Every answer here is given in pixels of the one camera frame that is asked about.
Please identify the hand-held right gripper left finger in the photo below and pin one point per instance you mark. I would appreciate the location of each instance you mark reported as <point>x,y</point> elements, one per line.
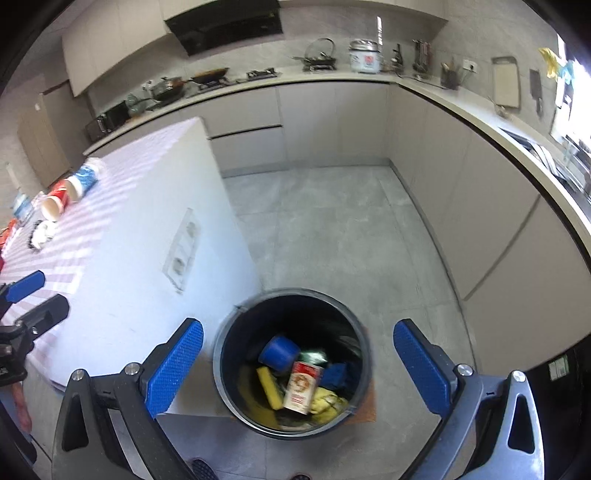
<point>175,364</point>

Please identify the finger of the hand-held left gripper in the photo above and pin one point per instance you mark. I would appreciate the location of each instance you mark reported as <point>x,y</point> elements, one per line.
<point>51,311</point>
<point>27,285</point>

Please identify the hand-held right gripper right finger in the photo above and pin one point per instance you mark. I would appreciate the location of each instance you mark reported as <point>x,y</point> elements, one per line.
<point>422,369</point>

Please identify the white paper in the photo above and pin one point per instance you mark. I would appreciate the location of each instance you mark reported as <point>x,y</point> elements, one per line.
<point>44,230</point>

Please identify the blue cloth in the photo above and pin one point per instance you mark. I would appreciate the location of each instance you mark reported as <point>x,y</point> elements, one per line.
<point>334,376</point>

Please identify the red paper cup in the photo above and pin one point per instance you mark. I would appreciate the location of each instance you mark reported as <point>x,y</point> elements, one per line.
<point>57,199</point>

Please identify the yellow sponge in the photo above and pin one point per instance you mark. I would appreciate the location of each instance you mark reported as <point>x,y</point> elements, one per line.
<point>270,387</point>

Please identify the yellow cloth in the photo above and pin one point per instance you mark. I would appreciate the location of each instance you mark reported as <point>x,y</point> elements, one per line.
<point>328,401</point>

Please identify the blue round bowl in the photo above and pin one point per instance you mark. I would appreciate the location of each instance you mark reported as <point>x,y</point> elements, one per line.
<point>279,353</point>

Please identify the green and white carton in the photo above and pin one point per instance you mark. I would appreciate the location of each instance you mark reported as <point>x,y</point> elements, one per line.
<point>314,357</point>

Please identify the black plastic bucket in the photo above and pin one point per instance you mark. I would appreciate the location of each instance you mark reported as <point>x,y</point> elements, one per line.
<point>323,323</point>

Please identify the small pink carton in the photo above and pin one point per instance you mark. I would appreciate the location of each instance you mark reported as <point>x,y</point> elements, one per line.
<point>302,387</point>

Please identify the blue patterned paper cup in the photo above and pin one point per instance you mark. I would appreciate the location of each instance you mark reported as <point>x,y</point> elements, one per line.
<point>85,177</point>

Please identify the person's left hand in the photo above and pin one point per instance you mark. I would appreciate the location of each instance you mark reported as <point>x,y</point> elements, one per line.
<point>21,408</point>

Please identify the orange red packet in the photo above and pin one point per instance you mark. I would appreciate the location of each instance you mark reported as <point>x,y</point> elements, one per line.
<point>7,234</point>

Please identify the brown wooden stool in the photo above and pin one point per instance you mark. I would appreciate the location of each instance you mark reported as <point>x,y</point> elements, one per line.
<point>364,410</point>

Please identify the black mesh shoe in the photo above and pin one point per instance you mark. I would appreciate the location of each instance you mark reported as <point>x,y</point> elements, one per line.
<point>203,470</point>

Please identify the island outlet panel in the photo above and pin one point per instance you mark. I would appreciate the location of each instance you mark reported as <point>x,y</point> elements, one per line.
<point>182,251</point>

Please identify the white kitchen island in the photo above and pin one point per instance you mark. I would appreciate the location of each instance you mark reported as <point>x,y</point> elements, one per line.
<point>217,240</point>

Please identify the black built-in oven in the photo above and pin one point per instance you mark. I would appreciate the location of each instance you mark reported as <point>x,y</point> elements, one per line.
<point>558,397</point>

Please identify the beige tall cabinet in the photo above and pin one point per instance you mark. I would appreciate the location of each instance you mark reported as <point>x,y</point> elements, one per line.
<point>44,143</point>

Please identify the pink checked tablecloth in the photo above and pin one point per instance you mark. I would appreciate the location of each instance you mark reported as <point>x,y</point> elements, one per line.
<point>138,175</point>

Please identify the black microwave oven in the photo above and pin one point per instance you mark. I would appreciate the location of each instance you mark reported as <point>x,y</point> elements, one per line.
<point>106,121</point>

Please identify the beige base cabinets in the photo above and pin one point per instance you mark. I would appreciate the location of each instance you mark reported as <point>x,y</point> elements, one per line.
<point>438,161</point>

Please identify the green ceramic vase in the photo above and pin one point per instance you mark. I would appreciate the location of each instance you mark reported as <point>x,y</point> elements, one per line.
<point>133,105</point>

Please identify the black dish rack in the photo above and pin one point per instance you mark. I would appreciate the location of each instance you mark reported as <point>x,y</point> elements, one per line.
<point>531,150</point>

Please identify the steel sink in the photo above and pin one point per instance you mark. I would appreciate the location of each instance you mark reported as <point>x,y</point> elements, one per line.
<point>577,177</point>

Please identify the black wok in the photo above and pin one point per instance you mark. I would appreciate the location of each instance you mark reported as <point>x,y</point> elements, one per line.
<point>210,75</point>

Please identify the dark utensil holder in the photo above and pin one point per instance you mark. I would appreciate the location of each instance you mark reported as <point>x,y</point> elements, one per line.
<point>449,77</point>

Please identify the grey cutting board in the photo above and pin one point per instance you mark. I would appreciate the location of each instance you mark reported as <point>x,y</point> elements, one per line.
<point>506,83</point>

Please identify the black gas hob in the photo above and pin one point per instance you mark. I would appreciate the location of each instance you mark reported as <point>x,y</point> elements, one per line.
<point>261,74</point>

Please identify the black cleaver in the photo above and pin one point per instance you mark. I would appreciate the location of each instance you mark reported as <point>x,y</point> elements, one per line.
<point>535,87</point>

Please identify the dark glass bottle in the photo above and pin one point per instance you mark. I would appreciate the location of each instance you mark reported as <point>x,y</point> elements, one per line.
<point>398,60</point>

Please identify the white rice cooker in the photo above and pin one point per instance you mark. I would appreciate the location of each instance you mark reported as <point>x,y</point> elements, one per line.
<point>365,57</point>

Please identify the kitchen window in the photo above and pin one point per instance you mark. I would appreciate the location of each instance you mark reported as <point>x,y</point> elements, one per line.
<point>577,92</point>

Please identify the small gas burner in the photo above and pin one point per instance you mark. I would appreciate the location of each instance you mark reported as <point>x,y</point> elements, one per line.
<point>321,68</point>

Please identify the black range hood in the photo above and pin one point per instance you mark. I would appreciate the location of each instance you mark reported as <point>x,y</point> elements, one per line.
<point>226,25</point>

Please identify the teal cloth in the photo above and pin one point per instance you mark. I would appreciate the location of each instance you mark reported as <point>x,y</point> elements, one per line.
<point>565,73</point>

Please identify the white wall outlet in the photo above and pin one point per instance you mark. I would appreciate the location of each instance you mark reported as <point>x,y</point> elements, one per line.
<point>468,64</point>

